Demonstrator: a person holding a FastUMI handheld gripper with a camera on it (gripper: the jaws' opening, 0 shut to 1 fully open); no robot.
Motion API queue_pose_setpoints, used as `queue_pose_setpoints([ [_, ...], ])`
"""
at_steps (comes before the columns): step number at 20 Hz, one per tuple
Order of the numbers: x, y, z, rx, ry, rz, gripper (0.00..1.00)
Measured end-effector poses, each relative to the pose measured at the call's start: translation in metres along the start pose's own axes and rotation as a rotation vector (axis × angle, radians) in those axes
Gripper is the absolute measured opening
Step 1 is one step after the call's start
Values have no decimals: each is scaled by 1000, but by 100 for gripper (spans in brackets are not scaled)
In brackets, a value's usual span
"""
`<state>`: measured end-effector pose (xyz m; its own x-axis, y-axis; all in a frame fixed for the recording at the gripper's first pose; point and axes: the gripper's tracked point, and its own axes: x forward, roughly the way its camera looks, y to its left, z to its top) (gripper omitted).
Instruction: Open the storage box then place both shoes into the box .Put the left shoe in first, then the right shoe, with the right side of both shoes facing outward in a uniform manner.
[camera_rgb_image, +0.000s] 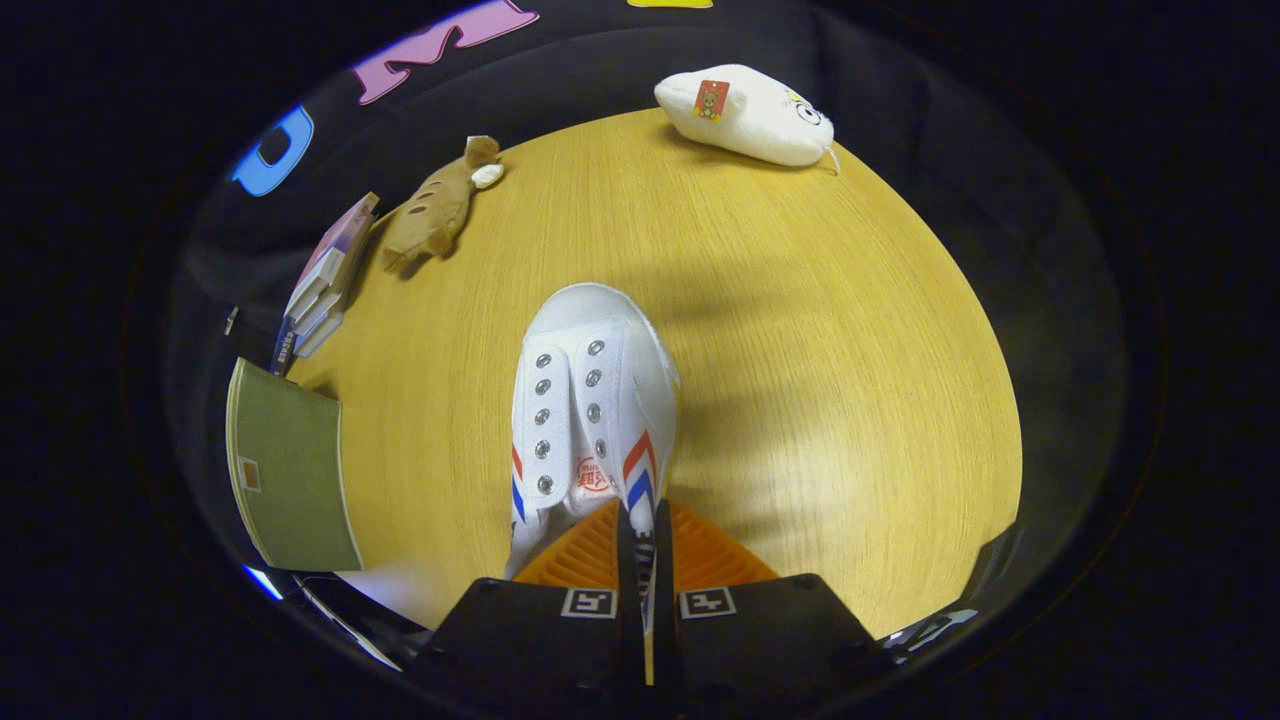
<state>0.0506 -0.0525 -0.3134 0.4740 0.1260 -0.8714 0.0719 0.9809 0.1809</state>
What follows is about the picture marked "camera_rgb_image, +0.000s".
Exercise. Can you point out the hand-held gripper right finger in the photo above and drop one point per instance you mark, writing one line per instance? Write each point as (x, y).
(770, 650)

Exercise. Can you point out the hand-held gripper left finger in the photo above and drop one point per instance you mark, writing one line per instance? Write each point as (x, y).
(540, 650)

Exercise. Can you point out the green fabric storage box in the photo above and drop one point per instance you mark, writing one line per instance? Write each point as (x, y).
(295, 480)

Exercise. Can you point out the white canvas shoe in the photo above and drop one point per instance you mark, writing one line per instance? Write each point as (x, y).
(590, 340)

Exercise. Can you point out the computer monitor screen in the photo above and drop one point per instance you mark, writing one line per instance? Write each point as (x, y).
(262, 582)

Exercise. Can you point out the light blue book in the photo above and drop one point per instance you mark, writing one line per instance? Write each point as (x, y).
(320, 335)

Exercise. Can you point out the dark blue book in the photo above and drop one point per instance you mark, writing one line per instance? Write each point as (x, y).
(284, 348)

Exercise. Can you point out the white book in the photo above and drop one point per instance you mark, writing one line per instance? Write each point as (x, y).
(318, 300)

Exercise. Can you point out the small white clip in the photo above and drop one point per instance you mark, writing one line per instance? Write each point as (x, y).
(231, 320)

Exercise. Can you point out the pink cover book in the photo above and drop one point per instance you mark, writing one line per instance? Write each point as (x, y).
(340, 240)

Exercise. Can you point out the brown plush toy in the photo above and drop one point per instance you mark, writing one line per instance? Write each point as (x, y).
(430, 205)

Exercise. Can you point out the white plush toy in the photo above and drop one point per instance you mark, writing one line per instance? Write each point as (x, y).
(750, 115)

